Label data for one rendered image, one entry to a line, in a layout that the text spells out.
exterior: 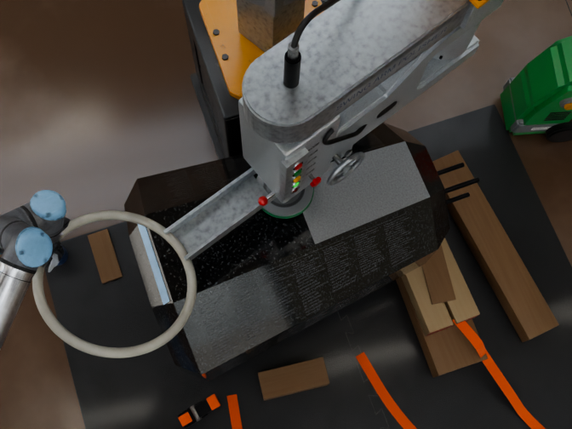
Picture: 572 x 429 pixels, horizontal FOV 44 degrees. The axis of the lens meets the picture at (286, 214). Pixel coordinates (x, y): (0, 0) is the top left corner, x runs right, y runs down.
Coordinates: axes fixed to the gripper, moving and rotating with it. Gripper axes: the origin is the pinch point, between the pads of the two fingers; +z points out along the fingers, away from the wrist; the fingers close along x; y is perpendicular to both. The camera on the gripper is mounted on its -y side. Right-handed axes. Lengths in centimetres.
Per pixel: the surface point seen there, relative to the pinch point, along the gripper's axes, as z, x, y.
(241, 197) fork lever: -15, 47, -42
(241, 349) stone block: 40, 72, -18
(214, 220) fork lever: -10, 42, -32
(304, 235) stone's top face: 3, 74, -52
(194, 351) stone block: 40, 56, -10
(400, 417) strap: 81, 156, -39
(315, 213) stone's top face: 0, 74, -61
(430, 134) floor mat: 41, 123, -170
